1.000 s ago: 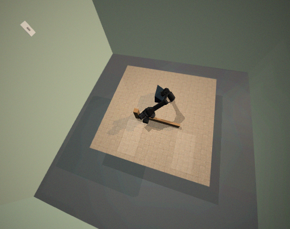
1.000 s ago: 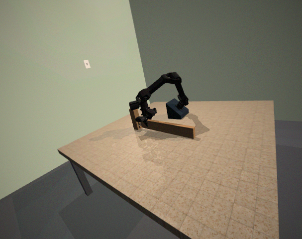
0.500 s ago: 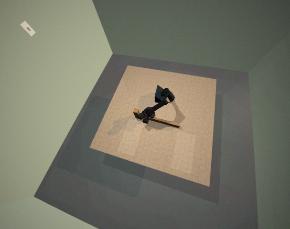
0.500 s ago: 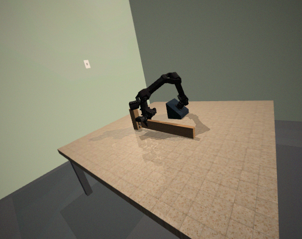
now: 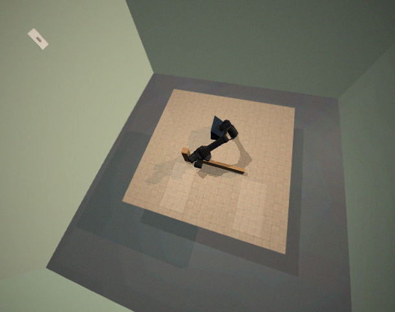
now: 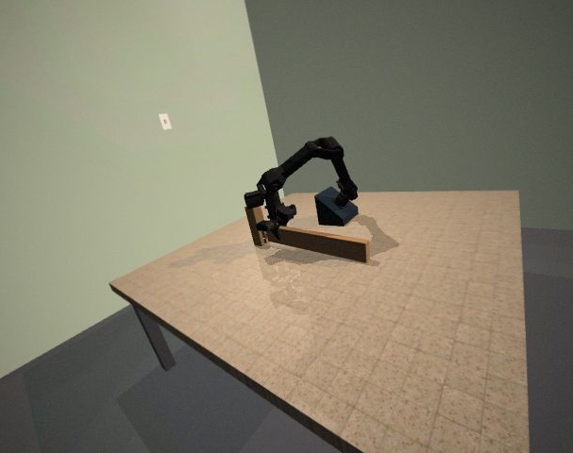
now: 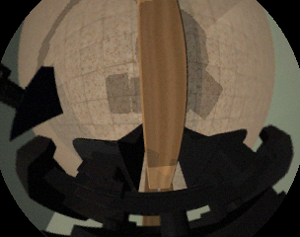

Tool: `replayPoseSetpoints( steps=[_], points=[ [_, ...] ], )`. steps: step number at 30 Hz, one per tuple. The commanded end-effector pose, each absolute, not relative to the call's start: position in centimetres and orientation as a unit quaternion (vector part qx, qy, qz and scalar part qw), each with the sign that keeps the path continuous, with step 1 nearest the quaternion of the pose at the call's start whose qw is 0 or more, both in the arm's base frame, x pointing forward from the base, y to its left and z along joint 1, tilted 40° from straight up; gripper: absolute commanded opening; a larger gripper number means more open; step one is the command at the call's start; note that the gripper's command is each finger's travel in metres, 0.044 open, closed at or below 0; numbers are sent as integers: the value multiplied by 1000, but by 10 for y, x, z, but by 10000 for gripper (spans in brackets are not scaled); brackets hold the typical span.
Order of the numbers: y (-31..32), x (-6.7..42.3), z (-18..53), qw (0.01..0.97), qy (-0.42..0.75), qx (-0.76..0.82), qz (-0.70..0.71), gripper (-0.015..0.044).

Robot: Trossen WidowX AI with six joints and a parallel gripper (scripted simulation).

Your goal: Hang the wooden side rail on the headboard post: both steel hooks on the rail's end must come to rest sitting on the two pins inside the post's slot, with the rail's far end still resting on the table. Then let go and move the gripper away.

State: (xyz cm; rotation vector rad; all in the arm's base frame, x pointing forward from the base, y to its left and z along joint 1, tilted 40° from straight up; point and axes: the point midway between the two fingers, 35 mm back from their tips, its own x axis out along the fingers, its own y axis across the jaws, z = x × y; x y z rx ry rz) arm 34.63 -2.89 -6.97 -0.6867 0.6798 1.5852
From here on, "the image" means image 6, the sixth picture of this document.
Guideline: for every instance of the dark brown wooden rail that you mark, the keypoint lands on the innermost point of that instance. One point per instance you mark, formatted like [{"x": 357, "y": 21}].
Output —
[{"x": 335, "y": 245}]

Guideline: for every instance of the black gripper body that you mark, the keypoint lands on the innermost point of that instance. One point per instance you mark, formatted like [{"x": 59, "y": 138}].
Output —
[{"x": 268, "y": 225}]

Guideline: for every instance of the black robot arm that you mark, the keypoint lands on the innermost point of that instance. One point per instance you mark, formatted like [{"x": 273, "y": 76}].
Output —
[{"x": 274, "y": 179}]

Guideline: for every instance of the wooden post with slot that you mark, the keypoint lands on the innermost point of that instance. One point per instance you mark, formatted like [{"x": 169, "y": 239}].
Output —
[{"x": 255, "y": 216}]

